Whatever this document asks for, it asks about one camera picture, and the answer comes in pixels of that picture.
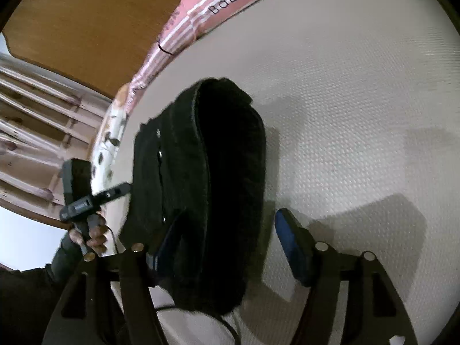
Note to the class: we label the white textured mattress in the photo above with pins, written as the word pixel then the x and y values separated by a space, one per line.
pixel 359 115

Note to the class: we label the person's left hand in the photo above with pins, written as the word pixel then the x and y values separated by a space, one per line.
pixel 97 237

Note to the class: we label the floral blanket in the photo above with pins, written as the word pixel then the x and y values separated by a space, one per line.
pixel 111 133

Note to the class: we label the black pants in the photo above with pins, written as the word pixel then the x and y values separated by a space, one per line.
pixel 230 169

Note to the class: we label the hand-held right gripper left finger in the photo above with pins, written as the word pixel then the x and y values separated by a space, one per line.
pixel 169 244

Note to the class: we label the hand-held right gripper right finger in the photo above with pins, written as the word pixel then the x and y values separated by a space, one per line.
pixel 289 244

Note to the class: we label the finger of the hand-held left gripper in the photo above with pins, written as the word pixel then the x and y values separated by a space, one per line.
pixel 115 192

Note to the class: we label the person's left forearm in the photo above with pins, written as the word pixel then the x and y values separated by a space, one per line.
pixel 28 294

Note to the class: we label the wooden headboard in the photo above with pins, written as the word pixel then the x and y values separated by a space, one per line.
pixel 90 25

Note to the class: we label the wooden slatted rail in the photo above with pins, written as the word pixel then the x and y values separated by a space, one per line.
pixel 36 122

